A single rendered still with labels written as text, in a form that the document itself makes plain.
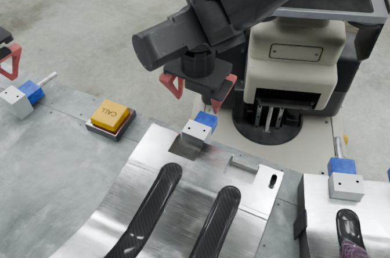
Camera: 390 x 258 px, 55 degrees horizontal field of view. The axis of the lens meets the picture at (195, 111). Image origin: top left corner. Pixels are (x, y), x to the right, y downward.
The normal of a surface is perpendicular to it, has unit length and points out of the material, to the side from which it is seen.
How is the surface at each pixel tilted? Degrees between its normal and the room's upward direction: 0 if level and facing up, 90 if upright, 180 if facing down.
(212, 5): 54
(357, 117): 0
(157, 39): 44
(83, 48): 0
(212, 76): 0
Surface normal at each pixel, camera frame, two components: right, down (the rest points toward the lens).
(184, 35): 0.40, -0.04
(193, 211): -0.04, -0.59
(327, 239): 0.03, -0.84
